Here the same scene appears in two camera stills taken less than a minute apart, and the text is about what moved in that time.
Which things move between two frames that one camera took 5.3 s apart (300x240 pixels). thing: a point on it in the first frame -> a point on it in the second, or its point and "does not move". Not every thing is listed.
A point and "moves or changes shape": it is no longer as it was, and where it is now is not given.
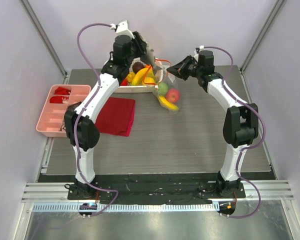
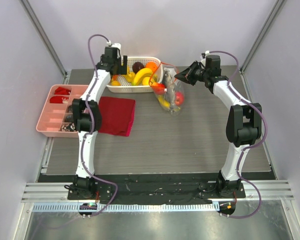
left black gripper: [140, 45] -> [122, 69]
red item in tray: [59, 99] does not move
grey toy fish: [149, 58] -> [168, 82]
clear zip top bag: [166, 90] moves or changes shape
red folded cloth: [116, 116] does not move
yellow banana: [168, 104] does not move
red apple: [173, 95] -> [179, 98]
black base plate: [158, 190] does not move
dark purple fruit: [137, 66] does not move
